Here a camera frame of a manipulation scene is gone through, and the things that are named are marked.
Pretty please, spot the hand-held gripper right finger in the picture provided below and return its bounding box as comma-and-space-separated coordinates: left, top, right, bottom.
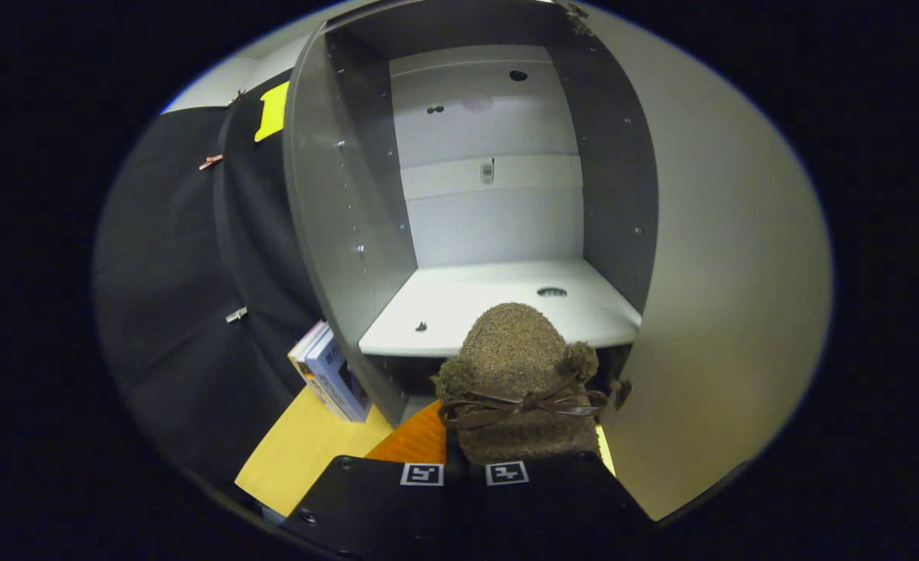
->
463, 454, 655, 561

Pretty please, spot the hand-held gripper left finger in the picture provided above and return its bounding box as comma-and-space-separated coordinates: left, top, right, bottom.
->
282, 400, 464, 561

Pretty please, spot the brown fuzzy shoe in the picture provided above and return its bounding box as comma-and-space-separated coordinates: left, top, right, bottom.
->
431, 302, 633, 466

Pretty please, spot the grey shoe cabinet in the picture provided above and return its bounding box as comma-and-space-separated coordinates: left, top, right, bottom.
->
283, 0, 660, 428

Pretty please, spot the blue-grey book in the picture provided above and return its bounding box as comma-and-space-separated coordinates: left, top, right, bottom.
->
305, 330, 372, 423

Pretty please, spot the black backdrop cloth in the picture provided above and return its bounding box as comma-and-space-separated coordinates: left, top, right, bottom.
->
93, 70, 328, 484

